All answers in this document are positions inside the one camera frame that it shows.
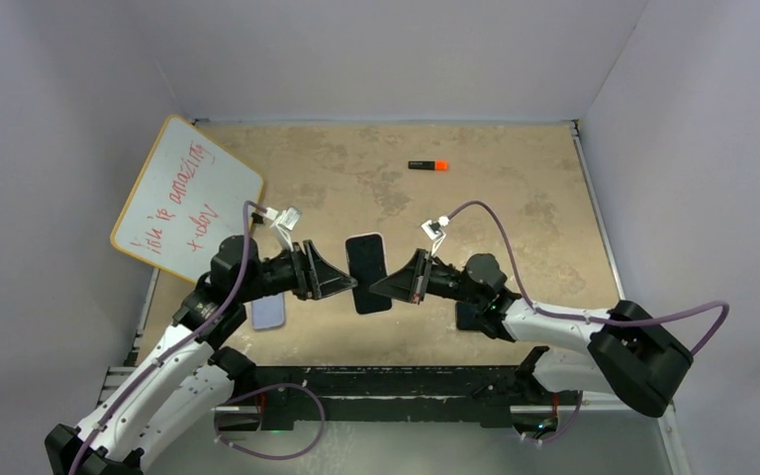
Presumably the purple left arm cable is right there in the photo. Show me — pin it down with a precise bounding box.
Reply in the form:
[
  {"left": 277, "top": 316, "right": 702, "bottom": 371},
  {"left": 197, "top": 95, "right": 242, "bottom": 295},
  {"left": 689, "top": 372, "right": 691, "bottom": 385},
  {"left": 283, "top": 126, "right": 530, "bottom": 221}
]
[{"left": 64, "top": 200, "right": 270, "bottom": 475}]

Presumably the aluminium frame rail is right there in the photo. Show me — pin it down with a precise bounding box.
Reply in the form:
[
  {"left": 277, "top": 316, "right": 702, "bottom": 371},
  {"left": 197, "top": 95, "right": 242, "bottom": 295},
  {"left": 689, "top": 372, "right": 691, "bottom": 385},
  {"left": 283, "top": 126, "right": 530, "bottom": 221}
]
[{"left": 74, "top": 366, "right": 693, "bottom": 475}]

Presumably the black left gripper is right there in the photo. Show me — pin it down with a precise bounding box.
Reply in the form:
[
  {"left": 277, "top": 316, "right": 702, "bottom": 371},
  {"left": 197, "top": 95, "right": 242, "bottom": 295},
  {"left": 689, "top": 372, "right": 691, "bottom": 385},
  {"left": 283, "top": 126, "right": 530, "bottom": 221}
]
[{"left": 237, "top": 239, "right": 355, "bottom": 304}]

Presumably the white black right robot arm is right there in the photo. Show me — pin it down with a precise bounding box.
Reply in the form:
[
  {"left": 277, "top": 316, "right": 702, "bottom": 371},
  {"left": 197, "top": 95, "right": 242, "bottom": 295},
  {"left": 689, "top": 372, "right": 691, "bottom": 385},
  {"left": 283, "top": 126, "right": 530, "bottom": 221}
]
[{"left": 404, "top": 249, "right": 694, "bottom": 418}]

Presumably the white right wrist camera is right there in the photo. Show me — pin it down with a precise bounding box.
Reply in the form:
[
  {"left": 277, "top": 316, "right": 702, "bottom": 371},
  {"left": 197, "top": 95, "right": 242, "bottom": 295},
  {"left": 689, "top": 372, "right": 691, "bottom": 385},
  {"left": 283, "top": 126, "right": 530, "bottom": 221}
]
[{"left": 421, "top": 216, "right": 450, "bottom": 255}]

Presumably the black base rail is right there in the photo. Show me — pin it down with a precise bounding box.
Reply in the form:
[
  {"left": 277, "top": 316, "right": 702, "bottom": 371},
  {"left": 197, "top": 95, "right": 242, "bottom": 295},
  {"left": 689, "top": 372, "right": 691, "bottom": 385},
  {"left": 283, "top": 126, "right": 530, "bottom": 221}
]
[{"left": 229, "top": 365, "right": 578, "bottom": 432}]

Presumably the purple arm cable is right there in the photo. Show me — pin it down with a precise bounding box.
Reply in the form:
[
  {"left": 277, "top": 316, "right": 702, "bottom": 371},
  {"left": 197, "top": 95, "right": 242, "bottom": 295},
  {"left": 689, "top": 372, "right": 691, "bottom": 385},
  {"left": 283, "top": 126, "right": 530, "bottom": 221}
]
[
  {"left": 445, "top": 200, "right": 730, "bottom": 356},
  {"left": 64, "top": 200, "right": 270, "bottom": 475}
]

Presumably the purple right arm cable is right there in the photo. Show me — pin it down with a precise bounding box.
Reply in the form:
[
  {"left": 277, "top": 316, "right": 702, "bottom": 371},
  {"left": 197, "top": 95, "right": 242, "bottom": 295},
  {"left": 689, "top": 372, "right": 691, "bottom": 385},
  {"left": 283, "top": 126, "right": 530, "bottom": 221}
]
[{"left": 445, "top": 200, "right": 730, "bottom": 356}]

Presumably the yellow-framed whiteboard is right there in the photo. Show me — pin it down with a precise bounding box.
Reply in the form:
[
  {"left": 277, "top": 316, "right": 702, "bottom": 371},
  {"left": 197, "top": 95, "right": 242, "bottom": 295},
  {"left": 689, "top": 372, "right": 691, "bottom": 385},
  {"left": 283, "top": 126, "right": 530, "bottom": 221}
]
[{"left": 110, "top": 115, "right": 264, "bottom": 282}]

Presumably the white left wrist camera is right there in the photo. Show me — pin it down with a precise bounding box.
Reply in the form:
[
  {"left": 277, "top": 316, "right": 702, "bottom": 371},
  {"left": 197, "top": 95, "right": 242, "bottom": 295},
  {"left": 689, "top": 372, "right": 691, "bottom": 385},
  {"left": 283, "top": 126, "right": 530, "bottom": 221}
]
[{"left": 264, "top": 207, "right": 302, "bottom": 250}]

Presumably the orange black marker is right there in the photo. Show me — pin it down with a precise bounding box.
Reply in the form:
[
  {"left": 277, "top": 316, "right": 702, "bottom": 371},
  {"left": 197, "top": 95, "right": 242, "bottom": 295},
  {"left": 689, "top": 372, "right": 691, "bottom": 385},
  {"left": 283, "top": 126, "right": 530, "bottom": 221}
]
[{"left": 407, "top": 160, "right": 449, "bottom": 171}]

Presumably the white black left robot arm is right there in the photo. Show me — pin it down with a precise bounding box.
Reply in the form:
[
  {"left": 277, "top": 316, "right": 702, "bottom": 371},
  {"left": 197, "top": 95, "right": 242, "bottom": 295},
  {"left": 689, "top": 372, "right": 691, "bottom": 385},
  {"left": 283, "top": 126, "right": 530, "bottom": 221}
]
[{"left": 45, "top": 235, "right": 386, "bottom": 474}]

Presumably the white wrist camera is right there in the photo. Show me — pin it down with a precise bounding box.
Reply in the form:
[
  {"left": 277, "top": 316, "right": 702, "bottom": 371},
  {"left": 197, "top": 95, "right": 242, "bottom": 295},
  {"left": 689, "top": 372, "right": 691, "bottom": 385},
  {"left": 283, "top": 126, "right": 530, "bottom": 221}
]
[
  {"left": 264, "top": 207, "right": 302, "bottom": 250},
  {"left": 421, "top": 216, "right": 450, "bottom": 255}
]

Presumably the lavender phone case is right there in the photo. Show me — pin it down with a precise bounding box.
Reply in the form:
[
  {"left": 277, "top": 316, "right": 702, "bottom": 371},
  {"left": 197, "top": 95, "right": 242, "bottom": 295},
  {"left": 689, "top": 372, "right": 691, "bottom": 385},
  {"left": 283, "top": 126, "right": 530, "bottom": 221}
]
[{"left": 250, "top": 293, "right": 286, "bottom": 331}]

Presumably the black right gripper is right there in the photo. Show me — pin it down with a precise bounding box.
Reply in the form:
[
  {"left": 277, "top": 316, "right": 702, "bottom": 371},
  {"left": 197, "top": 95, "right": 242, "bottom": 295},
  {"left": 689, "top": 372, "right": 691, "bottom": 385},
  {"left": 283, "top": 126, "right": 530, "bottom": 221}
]
[{"left": 370, "top": 249, "right": 484, "bottom": 306}]

